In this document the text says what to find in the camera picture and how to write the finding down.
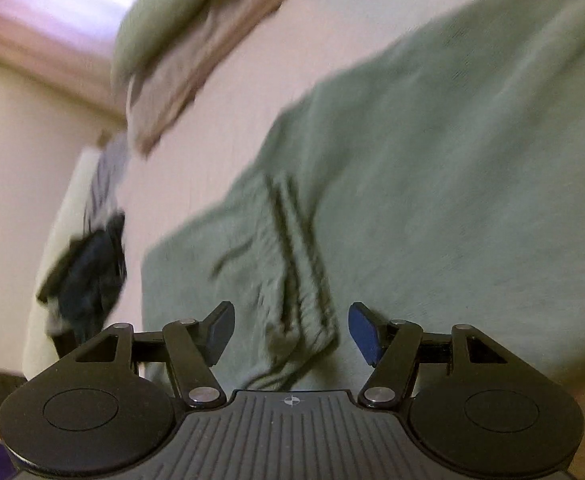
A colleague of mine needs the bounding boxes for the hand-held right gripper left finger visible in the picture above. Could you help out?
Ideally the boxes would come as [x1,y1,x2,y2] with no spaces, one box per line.
[72,301,236,409]

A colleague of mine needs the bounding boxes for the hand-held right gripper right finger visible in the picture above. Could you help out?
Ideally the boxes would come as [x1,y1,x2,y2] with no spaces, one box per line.
[348,301,512,409]

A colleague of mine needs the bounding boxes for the green pants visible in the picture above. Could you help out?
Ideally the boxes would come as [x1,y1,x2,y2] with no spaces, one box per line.
[140,0,585,402]

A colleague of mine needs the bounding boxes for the pile of dark clothes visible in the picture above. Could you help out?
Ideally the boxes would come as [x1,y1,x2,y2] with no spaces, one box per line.
[36,210,128,352]

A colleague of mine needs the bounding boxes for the grey striped cloth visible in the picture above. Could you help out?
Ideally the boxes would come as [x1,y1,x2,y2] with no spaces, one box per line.
[82,132,134,232]

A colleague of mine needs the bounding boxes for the dark object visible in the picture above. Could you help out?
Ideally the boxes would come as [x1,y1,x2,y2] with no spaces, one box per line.
[0,370,29,412]

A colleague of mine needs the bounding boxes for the beige pillow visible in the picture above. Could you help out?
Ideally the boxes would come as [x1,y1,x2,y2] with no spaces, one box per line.
[125,0,329,157]

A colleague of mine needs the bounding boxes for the bed with pale sheet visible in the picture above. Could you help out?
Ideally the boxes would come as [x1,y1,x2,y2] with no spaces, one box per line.
[22,0,585,461]

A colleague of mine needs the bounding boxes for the green pillow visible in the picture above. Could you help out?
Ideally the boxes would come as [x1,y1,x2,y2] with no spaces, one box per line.
[111,0,214,87]

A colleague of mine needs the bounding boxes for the pink curtain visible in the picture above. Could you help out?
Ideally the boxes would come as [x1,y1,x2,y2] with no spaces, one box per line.
[0,0,174,117]

